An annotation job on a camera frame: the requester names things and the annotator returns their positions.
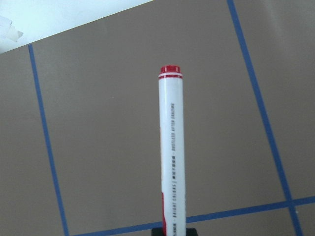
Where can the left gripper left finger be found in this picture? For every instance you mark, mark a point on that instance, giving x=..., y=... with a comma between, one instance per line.
x=157, y=232

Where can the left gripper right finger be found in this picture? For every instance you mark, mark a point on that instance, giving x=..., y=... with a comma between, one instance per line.
x=191, y=232

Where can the red white marker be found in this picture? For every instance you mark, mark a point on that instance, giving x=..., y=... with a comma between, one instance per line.
x=172, y=150

